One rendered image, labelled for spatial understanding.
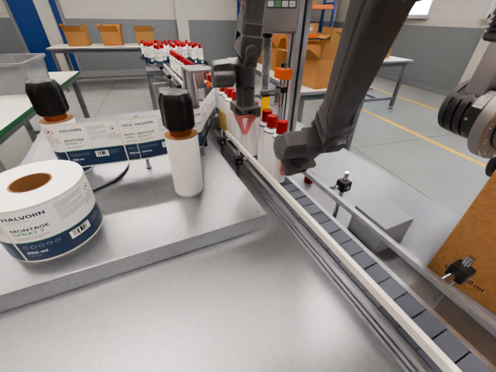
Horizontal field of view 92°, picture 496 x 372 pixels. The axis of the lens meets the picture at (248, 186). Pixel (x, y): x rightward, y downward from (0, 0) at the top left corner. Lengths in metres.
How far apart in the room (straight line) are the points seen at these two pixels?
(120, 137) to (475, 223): 0.93
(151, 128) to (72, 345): 0.60
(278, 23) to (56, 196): 0.74
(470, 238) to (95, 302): 0.78
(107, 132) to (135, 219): 0.31
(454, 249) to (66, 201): 0.83
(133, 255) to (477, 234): 0.71
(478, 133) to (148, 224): 0.84
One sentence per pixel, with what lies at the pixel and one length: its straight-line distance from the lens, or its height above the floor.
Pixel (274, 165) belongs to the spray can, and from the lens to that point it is 0.76.
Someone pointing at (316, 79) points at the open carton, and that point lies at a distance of 2.45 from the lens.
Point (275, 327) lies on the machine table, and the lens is 0.55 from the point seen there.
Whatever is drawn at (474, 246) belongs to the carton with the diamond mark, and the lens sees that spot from 0.66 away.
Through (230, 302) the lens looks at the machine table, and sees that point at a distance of 0.57.
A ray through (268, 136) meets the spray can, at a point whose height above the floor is 1.03.
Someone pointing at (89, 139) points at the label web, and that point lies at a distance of 0.90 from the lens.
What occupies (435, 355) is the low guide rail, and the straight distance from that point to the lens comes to 0.54.
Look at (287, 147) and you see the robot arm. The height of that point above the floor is 1.10.
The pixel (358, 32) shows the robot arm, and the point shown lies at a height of 1.32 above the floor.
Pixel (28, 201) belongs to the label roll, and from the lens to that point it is 0.64.
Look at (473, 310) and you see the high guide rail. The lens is 0.55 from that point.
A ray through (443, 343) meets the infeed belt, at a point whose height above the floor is 0.88.
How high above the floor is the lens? 1.33
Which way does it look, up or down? 35 degrees down
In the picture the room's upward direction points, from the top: 1 degrees clockwise
